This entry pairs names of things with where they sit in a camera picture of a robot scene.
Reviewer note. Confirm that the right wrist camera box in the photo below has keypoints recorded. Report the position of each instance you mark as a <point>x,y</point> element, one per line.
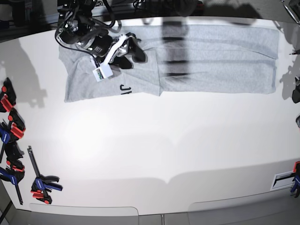
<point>102,72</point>

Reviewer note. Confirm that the white label card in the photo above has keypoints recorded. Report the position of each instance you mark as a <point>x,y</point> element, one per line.
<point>282,180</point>

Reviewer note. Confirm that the blue clamp right edge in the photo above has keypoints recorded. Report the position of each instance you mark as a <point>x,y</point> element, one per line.
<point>295,188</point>

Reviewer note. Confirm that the red black clamp top left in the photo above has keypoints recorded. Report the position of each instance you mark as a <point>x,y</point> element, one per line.
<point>7,96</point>

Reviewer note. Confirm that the black blue bar clamp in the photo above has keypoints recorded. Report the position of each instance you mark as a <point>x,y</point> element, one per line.
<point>15,170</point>

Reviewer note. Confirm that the dark object right edge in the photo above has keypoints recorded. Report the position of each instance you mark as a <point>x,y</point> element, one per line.
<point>298,121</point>

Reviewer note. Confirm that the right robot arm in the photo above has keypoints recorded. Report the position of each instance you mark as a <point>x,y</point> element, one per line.
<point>78,31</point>

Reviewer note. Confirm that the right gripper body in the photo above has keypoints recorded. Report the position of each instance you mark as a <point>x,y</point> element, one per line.
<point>119,48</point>

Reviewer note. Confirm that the small blue bar clamp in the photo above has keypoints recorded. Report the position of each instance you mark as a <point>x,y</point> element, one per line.
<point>42,185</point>

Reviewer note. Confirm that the blue red bar clamp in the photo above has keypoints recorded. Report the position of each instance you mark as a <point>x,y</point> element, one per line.
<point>13,131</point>

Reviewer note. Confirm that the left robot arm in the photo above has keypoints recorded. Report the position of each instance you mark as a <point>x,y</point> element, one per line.
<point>293,9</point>

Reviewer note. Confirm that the grey T-shirt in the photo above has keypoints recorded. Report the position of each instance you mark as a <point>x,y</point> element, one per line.
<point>211,58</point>

